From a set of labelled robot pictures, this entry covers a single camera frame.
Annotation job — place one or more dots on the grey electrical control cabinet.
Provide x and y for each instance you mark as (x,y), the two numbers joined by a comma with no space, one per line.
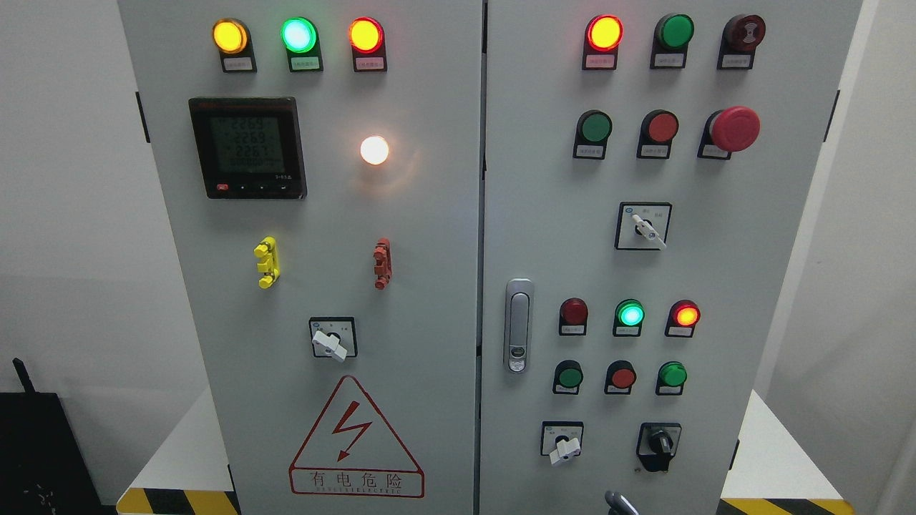
(479,105)

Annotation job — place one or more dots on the red indicator lamp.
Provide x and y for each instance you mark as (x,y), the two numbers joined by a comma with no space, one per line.
(601,42)
(573,315)
(367,39)
(682,319)

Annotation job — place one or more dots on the red indicator lamp top right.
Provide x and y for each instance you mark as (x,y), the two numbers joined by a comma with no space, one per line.
(601,42)

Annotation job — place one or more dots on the green push button lower right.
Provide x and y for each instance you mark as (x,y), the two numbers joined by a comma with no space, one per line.
(671,379)

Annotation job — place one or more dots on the green indicator lamp top right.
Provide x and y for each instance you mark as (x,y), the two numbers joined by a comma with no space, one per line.
(670,41)

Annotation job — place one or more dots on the red indicator lamp middle left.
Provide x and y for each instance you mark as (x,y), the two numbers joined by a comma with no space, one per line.
(573,315)

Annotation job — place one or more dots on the black digital power meter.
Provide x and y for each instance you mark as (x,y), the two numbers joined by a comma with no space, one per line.
(249,147)

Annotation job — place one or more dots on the red push button upper row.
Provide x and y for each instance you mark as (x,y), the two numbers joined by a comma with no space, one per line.
(656,134)

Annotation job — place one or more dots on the green indicator lamp middle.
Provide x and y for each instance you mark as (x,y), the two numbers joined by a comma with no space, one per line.
(629,316)

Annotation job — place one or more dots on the black device with antenna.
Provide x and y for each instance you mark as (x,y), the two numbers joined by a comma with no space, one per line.
(42,468)

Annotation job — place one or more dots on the upper right rotary selector switch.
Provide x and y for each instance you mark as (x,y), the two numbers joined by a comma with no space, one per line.
(643,225)

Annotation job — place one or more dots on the black knob selector switch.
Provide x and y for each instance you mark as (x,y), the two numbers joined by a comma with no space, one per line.
(657,445)

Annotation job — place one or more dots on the green indicator lamp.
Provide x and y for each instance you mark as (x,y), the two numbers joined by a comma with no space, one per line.
(629,316)
(303,47)
(670,41)

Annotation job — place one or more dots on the white platform with hazard stripes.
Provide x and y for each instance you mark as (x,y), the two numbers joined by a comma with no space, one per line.
(771,474)

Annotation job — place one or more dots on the red push button lower middle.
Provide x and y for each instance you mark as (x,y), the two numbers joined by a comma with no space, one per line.
(620,378)

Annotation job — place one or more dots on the yellow indicator lamp top left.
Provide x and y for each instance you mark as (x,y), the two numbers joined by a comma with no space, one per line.
(236,50)

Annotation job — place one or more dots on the red emergency stop mushroom button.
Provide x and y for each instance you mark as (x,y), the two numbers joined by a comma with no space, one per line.
(727,131)

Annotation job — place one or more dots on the green indicator lamp top left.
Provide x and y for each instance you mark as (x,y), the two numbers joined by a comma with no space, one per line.
(303,47)

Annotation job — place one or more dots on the lower left rotary selector switch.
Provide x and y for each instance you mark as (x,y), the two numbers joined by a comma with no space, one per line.
(560,441)

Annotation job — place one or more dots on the red indicator lamp middle right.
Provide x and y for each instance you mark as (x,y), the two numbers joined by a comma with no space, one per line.
(682,319)

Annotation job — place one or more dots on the green push button upper row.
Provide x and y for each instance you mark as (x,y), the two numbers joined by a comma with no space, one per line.
(591,135)

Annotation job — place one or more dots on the white glowing indicator lamp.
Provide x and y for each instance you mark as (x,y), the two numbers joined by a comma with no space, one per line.
(374,150)

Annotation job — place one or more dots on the yellow terminal connector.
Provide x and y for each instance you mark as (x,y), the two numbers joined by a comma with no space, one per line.
(267,255)

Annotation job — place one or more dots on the red electrical hazard warning sticker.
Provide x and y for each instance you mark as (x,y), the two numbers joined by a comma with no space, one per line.
(352,450)

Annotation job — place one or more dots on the left door rotary selector switch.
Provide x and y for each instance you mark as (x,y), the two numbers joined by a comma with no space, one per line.
(333,337)

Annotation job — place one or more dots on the red indicator lamp top left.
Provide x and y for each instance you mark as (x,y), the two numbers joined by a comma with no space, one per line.
(367,39)

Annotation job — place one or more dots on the green push button lower left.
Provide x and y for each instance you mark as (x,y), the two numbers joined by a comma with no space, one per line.
(568,377)

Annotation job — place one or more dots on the red terminal connector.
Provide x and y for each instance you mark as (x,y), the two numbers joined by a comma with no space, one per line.
(383,265)

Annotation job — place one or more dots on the silver door handle lock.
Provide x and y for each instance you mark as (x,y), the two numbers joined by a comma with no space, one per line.
(519,292)

